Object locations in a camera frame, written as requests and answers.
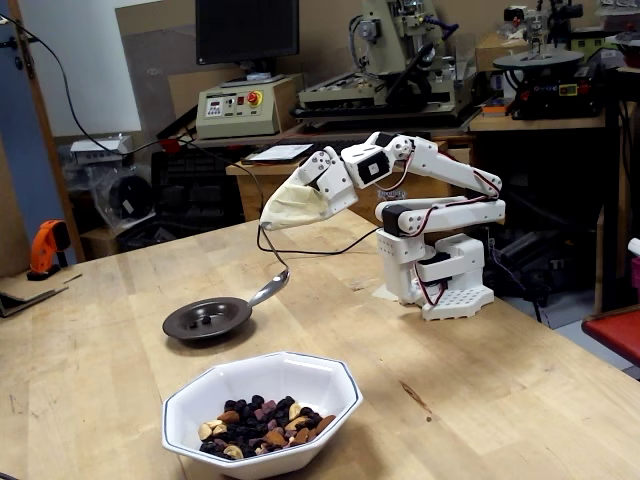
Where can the beige masking tape piece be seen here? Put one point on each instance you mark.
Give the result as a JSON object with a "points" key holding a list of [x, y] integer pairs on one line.
{"points": [[385, 295]]}

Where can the orange black clamp tool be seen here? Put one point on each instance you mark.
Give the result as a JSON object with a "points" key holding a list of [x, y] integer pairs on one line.
{"points": [[47, 240]]}

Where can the tablet with white screen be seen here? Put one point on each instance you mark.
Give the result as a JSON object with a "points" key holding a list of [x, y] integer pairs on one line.
{"points": [[275, 154]]}

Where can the beige masking tape wrap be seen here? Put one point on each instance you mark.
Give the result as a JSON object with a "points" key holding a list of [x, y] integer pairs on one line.
{"points": [[292, 210]]}

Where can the red chair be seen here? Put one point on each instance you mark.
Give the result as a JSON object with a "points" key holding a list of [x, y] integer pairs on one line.
{"points": [[615, 330]]}

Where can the black keyboard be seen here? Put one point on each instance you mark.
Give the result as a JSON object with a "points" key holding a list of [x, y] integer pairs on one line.
{"points": [[320, 143]]}

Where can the brown plate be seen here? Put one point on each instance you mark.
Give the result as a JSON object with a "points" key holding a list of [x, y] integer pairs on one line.
{"points": [[220, 325]]}

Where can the wooden side table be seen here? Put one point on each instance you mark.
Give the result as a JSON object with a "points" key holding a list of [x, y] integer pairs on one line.
{"points": [[540, 125]]}

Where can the wooden workbench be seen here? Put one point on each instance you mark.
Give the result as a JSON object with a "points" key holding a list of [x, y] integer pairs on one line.
{"points": [[250, 200]]}

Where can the trail mix nuts and raisins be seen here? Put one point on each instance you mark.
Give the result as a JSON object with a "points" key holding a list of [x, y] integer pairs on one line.
{"points": [[260, 430]]}

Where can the wooden door post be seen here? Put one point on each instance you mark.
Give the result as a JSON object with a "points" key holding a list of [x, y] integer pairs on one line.
{"points": [[41, 100]]}

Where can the black computer monitor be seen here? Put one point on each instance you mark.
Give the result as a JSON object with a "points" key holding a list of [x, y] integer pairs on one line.
{"points": [[245, 30]]}

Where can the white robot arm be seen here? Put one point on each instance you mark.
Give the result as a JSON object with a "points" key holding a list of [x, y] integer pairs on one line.
{"points": [[460, 212]]}

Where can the black plastic crate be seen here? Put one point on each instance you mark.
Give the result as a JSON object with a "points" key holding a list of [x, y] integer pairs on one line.
{"points": [[200, 195]]}

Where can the flat cardboard sheets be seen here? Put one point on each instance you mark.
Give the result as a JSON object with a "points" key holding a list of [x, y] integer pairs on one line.
{"points": [[25, 300]]}

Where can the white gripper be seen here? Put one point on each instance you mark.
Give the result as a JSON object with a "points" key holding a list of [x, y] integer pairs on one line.
{"points": [[334, 186]]}

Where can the small white box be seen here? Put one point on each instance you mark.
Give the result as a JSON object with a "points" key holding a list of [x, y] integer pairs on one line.
{"points": [[95, 150]]}

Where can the brown cardboard panel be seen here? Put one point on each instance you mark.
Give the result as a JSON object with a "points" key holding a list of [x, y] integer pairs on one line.
{"points": [[160, 50]]}

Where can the beige cnc milling machine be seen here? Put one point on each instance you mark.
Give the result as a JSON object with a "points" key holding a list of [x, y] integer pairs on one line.
{"points": [[385, 30]]}

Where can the beige control box red button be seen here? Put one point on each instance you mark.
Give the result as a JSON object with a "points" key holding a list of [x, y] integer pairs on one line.
{"points": [[235, 117]]}

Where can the bent metal spoon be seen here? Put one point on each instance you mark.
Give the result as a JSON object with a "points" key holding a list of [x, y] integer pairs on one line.
{"points": [[272, 289]]}

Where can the black scroll saw machine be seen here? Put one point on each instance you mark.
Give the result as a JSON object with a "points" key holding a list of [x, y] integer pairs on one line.
{"points": [[550, 95]]}

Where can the white octagonal bowl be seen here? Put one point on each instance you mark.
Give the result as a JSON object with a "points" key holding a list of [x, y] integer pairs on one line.
{"points": [[280, 375]]}

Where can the clear bag with black spool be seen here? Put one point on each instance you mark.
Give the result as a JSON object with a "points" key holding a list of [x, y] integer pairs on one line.
{"points": [[130, 195]]}

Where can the brown cardboard box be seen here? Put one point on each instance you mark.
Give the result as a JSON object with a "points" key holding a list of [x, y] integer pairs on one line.
{"points": [[495, 50]]}

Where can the blue door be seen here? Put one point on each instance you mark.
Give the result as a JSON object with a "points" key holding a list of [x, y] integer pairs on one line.
{"points": [[20, 150]]}

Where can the grey monitor stand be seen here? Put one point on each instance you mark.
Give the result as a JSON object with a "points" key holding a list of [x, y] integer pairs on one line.
{"points": [[257, 76]]}

